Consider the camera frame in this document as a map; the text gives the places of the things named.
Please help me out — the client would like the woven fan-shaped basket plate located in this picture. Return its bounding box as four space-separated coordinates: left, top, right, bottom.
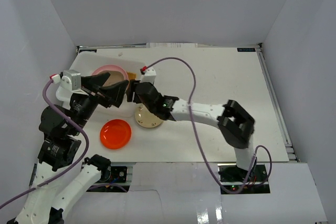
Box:
127 72 137 80

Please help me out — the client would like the brown square dish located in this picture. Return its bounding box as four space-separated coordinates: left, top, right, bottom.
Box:
102 70 128 87

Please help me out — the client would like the pink round plate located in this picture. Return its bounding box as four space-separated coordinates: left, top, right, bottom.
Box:
92 65 128 80

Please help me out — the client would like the beige patterned small plate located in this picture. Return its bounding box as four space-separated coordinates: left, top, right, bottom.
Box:
134 104 163 129

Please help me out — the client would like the orange round plate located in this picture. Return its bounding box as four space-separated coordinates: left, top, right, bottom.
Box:
100 119 132 150

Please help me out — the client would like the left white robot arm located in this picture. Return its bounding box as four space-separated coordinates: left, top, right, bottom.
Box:
1 70 129 223

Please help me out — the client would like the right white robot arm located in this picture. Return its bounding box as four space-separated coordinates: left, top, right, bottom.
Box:
127 80 256 182

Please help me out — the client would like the white plastic bin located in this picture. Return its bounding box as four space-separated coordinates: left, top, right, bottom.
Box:
70 51 144 118

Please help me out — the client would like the left dark table label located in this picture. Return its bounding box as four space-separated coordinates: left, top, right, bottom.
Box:
78 49 97 54

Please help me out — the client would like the dark table label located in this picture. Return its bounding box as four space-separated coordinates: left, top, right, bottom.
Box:
78 49 97 54
237 48 256 52

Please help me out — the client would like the paper sheet at back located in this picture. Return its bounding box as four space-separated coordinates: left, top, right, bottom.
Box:
146 42 198 48

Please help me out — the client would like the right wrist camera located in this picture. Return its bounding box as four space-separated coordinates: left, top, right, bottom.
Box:
140 66 156 84

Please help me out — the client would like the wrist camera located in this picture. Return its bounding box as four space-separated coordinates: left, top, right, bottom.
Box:
49 70 81 92
140 66 156 84

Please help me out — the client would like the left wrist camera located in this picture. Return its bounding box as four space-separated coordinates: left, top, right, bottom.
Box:
49 70 81 92

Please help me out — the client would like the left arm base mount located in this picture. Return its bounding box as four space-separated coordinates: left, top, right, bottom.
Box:
97 166 128 192

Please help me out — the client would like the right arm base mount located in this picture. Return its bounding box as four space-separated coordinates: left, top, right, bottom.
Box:
218 164 270 194

